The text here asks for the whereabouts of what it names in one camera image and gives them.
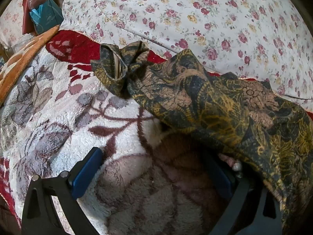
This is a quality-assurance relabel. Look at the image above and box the floral pillow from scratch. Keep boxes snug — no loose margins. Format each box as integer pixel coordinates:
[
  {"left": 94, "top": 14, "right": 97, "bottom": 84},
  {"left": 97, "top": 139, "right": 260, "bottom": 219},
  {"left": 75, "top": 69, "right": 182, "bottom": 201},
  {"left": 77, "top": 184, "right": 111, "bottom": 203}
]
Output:
[{"left": 0, "top": 0, "right": 26, "bottom": 51}]

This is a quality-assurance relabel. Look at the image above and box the red and white fleece blanket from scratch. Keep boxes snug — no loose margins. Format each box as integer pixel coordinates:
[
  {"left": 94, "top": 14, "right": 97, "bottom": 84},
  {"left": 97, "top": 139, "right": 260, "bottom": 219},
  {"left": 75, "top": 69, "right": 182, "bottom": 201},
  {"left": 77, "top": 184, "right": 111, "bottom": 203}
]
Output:
[{"left": 0, "top": 29, "right": 313, "bottom": 235}]

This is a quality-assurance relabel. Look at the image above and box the dark batik patterned garment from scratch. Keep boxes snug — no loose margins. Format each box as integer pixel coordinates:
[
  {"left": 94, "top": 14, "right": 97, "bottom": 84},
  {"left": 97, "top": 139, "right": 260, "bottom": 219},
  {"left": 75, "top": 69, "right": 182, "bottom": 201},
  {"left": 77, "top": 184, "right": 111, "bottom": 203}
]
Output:
[{"left": 90, "top": 41, "right": 313, "bottom": 235}]

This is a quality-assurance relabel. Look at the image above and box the teal box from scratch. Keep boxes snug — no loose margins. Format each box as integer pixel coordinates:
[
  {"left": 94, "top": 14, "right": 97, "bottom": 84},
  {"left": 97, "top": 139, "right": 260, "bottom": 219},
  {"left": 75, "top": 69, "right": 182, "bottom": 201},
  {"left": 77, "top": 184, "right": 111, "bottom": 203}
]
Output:
[{"left": 30, "top": 0, "right": 64, "bottom": 35}]

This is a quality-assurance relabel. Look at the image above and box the red flat box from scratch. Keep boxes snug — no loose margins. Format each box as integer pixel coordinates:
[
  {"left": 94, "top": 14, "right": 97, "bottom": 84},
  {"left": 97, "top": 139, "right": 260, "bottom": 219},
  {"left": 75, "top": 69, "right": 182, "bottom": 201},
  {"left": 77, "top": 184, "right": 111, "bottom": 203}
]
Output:
[{"left": 22, "top": 0, "right": 33, "bottom": 35}]

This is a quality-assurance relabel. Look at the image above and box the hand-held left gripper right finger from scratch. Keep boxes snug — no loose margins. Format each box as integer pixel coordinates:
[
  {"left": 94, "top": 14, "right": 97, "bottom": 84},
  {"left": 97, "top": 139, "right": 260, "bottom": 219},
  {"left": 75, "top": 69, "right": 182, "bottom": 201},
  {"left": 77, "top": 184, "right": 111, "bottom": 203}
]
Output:
[{"left": 207, "top": 152, "right": 282, "bottom": 235}]

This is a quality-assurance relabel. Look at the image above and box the rose print floral bedsheet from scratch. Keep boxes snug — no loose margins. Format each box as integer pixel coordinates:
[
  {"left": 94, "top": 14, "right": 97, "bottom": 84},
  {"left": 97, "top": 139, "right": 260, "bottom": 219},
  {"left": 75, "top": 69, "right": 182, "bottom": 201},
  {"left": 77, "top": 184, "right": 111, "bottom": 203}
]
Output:
[{"left": 60, "top": 0, "right": 313, "bottom": 101}]

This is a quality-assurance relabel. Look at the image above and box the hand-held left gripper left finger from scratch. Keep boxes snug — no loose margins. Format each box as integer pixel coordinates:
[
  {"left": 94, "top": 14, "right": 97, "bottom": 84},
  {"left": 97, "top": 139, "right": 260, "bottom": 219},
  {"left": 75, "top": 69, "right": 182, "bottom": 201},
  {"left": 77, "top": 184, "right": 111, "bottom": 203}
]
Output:
[{"left": 22, "top": 147, "right": 103, "bottom": 235}]

